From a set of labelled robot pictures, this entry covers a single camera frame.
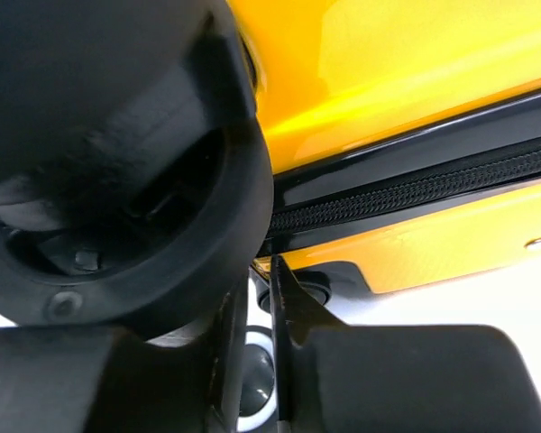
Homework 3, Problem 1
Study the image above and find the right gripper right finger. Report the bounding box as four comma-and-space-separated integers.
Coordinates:
270, 255, 541, 432

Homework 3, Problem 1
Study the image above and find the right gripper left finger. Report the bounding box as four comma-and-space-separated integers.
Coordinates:
0, 289, 247, 432

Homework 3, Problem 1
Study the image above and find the yellow hard-shell suitcase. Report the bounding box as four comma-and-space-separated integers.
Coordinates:
0, 0, 541, 429

